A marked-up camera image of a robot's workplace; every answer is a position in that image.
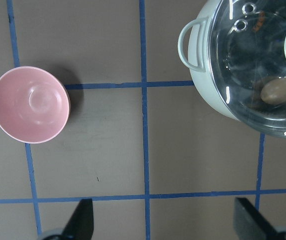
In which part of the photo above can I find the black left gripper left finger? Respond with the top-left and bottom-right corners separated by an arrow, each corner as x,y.
61,198 -> 94,240

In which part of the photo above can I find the glass pot lid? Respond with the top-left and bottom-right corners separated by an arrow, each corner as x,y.
209,0 -> 286,137

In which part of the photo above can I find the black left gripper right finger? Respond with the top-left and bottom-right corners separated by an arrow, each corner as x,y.
234,197 -> 284,240

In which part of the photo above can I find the pale green cooking pot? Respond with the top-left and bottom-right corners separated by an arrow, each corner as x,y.
177,0 -> 286,138

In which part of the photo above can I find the pink bowl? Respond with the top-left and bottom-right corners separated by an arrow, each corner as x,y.
0,66 -> 71,144

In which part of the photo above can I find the brown egg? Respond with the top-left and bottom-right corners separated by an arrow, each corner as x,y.
260,77 -> 286,105

